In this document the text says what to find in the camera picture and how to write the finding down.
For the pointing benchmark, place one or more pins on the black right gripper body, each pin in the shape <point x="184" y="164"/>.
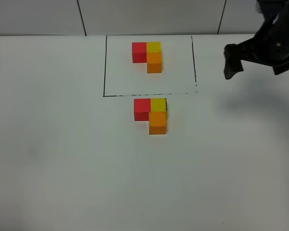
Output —
<point x="269" y="46"/>

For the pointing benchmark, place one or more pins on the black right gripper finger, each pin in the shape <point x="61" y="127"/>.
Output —
<point x="233" y="59"/>

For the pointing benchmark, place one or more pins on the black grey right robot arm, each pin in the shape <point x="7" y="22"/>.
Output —
<point x="272" y="9"/>

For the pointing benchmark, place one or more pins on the orange template cube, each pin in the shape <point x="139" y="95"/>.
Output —
<point x="154" y="62"/>

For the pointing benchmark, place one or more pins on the yellow template cube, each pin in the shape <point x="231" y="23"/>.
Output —
<point x="153" y="47"/>

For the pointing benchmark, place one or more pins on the red template cube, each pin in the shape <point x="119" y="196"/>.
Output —
<point x="139" y="52"/>

